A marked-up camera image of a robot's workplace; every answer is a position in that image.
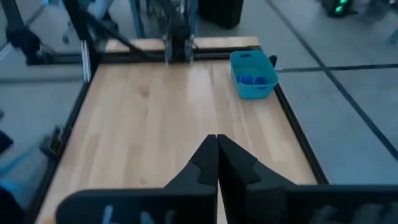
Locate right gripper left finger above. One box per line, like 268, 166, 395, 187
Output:
55, 134, 218, 224

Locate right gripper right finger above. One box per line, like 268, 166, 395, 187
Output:
217, 134, 398, 224

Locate teal plastic bin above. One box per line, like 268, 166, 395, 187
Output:
229, 50, 279, 100

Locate black case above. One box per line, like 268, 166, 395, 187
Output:
197, 0, 245, 30

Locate background robot green lights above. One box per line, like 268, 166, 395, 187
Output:
320, 0, 357, 18

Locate black table frame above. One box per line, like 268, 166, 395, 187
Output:
23, 45, 330, 224

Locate black camera gantry frame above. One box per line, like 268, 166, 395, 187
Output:
0, 0, 103, 83

